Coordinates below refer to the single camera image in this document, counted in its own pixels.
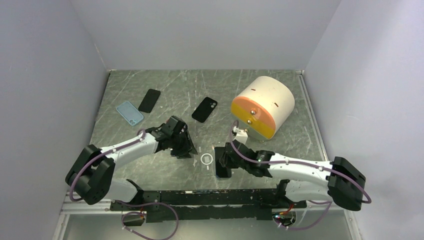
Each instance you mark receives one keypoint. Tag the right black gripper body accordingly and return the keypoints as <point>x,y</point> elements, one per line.
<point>235,165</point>

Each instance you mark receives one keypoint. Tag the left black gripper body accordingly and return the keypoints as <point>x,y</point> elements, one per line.
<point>173,136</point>

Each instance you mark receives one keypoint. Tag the clear magsafe phone case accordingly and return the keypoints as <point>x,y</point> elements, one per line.
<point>204,160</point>

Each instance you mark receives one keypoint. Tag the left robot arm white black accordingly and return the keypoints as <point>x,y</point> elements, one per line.
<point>91,178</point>

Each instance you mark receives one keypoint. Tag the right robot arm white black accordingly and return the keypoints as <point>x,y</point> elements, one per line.
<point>336,181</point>

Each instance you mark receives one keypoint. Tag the black phone face down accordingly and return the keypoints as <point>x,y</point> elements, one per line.
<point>150,99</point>

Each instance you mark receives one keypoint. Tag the light blue phone case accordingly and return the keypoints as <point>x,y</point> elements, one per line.
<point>131,114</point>

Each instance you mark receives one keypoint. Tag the white cylinder orange yellow face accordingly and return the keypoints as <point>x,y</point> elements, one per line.
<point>262,107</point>

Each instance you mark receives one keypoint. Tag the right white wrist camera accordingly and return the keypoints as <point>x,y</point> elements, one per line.
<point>240,135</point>

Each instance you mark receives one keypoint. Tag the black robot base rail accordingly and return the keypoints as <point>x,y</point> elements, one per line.
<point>168,205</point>

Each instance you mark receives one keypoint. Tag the aluminium frame rail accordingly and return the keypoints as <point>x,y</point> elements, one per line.
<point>82,208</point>

